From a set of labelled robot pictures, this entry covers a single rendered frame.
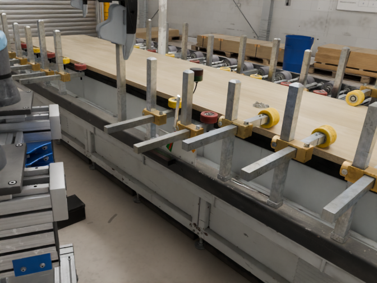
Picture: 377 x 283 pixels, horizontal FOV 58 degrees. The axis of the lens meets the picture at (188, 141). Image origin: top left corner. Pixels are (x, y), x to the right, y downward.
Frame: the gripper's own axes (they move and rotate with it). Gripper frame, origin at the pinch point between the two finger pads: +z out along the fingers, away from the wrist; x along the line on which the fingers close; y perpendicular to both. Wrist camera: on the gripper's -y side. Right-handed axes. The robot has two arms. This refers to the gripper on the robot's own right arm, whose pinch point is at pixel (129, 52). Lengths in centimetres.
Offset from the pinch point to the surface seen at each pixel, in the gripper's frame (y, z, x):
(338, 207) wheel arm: -49, 36, 10
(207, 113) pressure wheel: -51, 41, -74
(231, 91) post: -48, 23, -49
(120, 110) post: -18, 52, -118
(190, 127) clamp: -40, 45, -68
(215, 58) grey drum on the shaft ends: -130, 49, -240
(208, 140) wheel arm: -35, 37, -38
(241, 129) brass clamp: -50, 36, -42
